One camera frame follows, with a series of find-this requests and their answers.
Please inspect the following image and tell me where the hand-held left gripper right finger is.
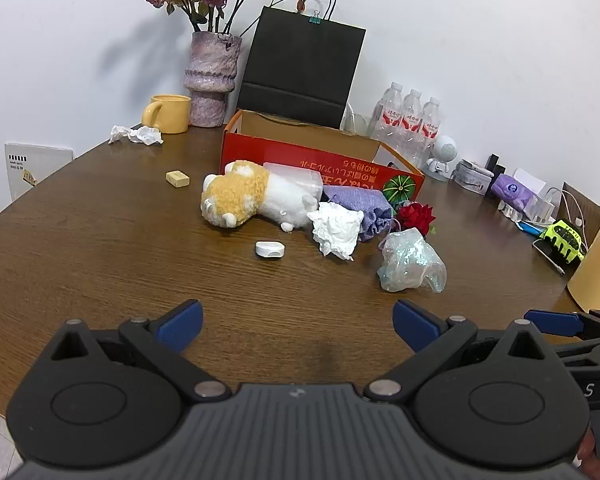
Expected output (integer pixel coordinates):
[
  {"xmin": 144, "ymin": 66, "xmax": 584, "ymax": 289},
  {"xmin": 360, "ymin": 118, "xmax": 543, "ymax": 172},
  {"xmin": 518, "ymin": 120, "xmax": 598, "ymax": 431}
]
[{"xmin": 364, "ymin": 299, "xmax": 561, "ymax": 403}]

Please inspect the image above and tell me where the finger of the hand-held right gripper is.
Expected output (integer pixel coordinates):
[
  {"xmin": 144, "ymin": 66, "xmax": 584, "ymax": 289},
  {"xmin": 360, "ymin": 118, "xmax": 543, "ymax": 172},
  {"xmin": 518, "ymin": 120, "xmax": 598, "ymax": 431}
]
[
  {"xmin": 524, "ymin": 309, "xmax": 600, "ymax": 341},
  {"xmin": 555, "ymin": 337, "xmax": 600, "ymax": 367}
]

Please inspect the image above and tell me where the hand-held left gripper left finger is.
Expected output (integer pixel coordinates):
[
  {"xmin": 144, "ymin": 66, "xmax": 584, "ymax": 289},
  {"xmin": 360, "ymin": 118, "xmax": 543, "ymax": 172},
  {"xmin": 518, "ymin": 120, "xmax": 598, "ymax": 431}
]
[{"xmin": 50, "ymin": 299, "xmax": 232, "ymax": 403}]

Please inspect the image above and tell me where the iridescent plastic bag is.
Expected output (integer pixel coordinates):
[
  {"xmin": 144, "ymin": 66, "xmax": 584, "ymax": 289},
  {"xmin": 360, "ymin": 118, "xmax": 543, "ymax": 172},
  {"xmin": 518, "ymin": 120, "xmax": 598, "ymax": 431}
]
[{"xmin": 377, "ymin": 227, "xmax": 447, "ymax": 294}]

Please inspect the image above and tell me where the red fabric rose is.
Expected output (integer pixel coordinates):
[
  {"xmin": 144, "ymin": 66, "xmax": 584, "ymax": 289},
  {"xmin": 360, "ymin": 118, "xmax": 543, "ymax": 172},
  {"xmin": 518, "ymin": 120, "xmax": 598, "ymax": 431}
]
[{"xmin": 394, "ymin": 202, "xmax": 438, "ymax": 237}]

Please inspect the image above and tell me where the white tissue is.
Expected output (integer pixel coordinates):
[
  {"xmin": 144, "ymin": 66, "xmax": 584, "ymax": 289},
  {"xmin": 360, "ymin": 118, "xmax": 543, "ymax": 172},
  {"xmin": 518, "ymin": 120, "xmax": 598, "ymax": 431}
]
[
  {"xmin": 307, "ymin": 202, "xmax": 365, "ymax": 261},
  {"xmin": 108, "ymin": 125, "xmax": 164, "ymax": 147}
]

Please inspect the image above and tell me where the purple knit pouch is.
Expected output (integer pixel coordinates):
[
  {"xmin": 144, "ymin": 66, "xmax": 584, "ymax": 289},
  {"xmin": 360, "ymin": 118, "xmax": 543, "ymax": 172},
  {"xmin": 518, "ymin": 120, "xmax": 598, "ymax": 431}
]
[{"xmin": 322, "ymin": 185, "xmax": 396, "ymax": 242}]

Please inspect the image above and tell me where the orange white plush toy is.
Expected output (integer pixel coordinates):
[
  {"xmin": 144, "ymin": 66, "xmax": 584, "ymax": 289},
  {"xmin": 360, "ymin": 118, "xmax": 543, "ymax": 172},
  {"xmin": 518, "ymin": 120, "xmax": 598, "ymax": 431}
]
[{"xmin": 200, "ymin": 160, "xmax": 321, "ymax": 233}]

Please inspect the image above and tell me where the red cardboard box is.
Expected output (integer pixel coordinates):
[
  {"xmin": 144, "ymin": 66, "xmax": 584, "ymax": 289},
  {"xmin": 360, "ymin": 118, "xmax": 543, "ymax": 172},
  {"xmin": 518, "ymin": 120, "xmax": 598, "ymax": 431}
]
[{"xmin": 219, "ymin": 109, "xmax": 426, "ymax": 211}]

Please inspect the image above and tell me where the clear plastic container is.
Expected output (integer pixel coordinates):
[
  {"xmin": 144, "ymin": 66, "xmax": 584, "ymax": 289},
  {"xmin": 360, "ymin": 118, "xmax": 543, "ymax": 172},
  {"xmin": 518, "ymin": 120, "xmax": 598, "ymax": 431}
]
[{"xmin": 346, "ymin": 102, "xmax": 381, "ymax": 137}]

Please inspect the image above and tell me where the person's right hand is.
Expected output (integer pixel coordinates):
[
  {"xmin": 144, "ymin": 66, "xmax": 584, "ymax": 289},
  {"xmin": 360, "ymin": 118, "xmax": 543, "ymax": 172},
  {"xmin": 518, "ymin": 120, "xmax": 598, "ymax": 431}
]
[{"xmin": 575, "ymin": 427, "xmax": 600, "ymax": 480}]

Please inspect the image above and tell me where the black smartphone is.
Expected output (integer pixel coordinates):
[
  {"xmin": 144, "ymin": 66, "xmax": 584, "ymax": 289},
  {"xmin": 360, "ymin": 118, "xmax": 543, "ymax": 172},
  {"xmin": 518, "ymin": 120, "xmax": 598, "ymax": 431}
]
[{"xmin": 531, "ymin": 238, "xmax": 570, "ymax": 276}]

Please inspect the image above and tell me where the yellow black glove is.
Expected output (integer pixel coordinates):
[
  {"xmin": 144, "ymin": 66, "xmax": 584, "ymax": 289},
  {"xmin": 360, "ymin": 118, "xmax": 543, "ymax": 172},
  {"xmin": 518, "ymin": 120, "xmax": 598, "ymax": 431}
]
[{"xmin": 539, "ymin": 218, "xmax": 587, "ymax": 262}]

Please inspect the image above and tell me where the white earbud case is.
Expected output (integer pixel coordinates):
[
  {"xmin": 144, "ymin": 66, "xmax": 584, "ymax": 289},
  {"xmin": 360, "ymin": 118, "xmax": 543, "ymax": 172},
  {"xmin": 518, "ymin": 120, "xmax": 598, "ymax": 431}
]
[{"xmin": 255, "ymin": 240, "xmax": 285, "ymax": 260}]

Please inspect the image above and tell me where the white charger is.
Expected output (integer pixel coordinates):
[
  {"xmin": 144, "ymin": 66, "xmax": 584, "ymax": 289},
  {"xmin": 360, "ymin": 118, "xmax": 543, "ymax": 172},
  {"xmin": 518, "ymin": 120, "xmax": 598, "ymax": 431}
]
[{"xmin": 497, "ymin": 197, "xmax": 556, "ymax": 224}]

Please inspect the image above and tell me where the brown wooden stand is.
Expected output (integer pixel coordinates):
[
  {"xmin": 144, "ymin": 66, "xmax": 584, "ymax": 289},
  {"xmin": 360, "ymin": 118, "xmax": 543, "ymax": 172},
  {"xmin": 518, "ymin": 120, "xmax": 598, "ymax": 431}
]
[{"xmin": 562, "ymin": 182, "xmax": 600, "ymax": 248}]

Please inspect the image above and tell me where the purple tissue pack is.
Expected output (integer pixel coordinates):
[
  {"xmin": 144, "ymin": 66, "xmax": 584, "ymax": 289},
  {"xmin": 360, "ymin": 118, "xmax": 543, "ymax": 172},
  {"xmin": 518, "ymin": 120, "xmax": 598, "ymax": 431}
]
[{"xmin": 491, "ymin": 172, "xmax": 538, "ymax": 211}]

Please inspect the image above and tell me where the white paper packet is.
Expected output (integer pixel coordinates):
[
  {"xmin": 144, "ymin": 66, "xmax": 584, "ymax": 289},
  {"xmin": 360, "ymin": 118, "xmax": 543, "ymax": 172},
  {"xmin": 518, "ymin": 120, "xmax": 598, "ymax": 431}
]
[{"xmin": 512, "ymin": 167, "xmax": 548, "ymax": 194}]

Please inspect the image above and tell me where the grey small box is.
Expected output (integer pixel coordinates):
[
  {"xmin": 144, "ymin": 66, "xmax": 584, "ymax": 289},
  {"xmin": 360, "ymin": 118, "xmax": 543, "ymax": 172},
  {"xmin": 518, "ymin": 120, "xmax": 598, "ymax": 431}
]
[{"xmin": 452, "ymin": 159, "xmax": 496, "ymax": 196}]

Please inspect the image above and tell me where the clear plastic cup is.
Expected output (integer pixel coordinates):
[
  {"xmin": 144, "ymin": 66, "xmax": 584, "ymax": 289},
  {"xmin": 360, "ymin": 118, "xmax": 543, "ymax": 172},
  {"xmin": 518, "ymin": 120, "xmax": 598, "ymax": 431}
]
[{"xmin": 262, "ymin": 161, "xmax": 325, "ymax": 201}]

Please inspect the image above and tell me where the water bottle red label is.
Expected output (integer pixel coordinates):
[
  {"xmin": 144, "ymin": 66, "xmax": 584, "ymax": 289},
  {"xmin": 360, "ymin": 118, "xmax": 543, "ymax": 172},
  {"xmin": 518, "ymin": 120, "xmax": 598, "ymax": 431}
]
[
  {"xmin": 371, "ymin": 81, "xmax": 406, "ymax": 142},
  {"xmin": 399, "ymin": 89, "xmax": 425, "ymax": 161},
  {"xmin": 415, "ymin": 97, "xmax": 443, "ymax": 168}
]

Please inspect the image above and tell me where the yellow mug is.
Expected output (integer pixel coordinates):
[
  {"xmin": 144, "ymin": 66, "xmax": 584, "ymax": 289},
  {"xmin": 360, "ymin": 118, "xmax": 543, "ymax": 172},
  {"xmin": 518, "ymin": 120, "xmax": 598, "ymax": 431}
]
[{"xmin": 141, "ymin": 94, "xmax": 193, "ymax": 135}]

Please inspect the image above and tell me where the white booklet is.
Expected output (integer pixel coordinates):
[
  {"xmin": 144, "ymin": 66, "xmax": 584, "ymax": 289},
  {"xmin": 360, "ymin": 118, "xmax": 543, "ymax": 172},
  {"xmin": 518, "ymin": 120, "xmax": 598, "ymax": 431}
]
[{"xmin": 4, "ymin": 142, "xmax": 74, "ymax": 201}]

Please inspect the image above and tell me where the purple ceramic vase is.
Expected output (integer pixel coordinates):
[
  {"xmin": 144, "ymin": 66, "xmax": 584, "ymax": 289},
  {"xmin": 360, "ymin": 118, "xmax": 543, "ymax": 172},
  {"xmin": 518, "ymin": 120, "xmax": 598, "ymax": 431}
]
[{"xmin": 182, "ymin": 31, "xmax": 243, "ymax": 128}]

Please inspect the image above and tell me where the black paper bag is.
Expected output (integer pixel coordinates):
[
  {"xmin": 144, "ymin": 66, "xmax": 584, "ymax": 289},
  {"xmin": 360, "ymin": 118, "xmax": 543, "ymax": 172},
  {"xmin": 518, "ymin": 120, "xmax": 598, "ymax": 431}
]
[{"xmin": 236, "ymin": 0, "xmax": 367, "ymax": 130}]

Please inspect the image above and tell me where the white cable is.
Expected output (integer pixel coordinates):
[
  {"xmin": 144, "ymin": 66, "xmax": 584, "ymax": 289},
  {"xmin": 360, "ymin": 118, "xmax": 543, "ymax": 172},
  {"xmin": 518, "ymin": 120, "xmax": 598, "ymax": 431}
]
[{"xmin": 544, "ymin": 187, "xmax": 589, "ymax": 252}]

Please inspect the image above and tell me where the white round camera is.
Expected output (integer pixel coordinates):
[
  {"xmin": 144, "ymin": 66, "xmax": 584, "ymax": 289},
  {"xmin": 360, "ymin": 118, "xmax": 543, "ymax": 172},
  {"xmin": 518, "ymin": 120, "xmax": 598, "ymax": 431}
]
[{"xmin": 425, "ymin": 135, "xmax": 462, "ymax": 182}]

